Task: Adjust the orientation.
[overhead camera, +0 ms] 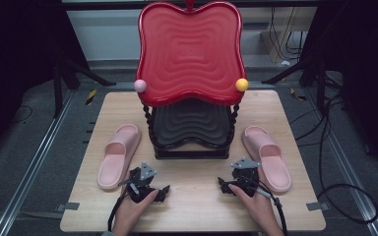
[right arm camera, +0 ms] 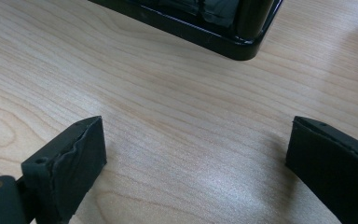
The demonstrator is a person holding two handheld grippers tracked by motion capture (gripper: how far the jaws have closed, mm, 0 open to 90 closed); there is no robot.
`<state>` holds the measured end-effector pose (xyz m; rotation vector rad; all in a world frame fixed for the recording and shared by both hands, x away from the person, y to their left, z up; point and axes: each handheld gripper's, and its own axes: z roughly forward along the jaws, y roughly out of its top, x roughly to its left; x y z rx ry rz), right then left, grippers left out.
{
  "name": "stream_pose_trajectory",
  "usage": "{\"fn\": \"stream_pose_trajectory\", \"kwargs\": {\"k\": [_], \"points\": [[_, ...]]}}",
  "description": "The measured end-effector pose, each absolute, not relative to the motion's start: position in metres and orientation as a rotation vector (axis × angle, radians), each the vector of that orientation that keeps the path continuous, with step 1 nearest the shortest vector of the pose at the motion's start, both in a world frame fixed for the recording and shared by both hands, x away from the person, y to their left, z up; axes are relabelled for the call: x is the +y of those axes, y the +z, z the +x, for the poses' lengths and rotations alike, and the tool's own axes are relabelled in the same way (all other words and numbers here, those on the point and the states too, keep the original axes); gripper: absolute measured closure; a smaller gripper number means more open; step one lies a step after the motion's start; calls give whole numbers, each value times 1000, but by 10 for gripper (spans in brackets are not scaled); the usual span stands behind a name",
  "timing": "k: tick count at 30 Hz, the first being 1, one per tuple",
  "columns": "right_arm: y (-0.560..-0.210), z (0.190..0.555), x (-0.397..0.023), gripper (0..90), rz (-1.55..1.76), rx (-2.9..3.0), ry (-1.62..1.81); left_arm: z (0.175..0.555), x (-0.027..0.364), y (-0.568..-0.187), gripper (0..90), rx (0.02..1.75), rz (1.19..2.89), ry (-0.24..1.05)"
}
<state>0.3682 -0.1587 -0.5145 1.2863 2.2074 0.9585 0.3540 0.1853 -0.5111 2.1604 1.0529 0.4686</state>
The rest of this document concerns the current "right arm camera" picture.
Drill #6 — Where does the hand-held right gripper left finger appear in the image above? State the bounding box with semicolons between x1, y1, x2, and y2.
21;115;108;224

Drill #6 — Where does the red and black shoe rack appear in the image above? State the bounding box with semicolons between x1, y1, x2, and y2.
88;0;284;62

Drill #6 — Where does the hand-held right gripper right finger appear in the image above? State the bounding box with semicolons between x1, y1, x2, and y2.
284;116;358;224

